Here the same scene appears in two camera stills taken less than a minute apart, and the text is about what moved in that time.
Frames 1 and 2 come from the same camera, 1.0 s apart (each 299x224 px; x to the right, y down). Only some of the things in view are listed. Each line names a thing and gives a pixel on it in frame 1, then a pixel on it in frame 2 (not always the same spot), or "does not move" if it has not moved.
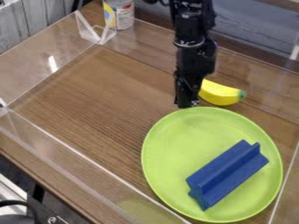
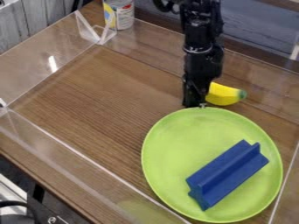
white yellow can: (119, 12) does not move
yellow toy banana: (219, 94) does not move
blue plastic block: (219, 177) does not move
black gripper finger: (194, 83) → (201, 90)
